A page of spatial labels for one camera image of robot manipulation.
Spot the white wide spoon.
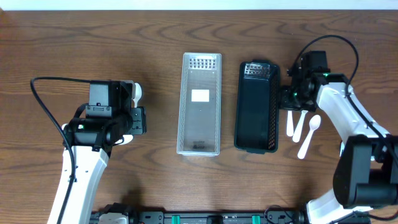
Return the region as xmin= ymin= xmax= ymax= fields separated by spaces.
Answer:
xmin=297 ymin=114 xmax=322 ymax=159

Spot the white fork straight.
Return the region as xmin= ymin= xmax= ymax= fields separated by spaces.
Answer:
xmin=286 ymin=110 xmax=294 ymax=137

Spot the white fork angled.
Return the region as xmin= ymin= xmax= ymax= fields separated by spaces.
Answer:
xmin=292 ymin=110 xmax=308 ymax=142

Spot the black plastic basket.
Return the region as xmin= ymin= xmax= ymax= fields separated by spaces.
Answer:
xmin=234 ymin=60 xmax=280 ymax=154

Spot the clear plastic basket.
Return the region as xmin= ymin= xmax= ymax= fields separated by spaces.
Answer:
xmin=177 ymin=52 xmax=222 ymax=157

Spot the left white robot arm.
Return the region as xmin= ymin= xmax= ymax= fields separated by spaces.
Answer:
xmin=48 ymin=80 xmax=146 ymax=223

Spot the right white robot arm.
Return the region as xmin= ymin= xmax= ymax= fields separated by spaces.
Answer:
xmin=281 ymin=67 xmax=397 ymax=223

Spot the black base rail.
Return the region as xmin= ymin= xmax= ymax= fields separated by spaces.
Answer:
xmin=89 ymin=203 xmax=310 ymax=224

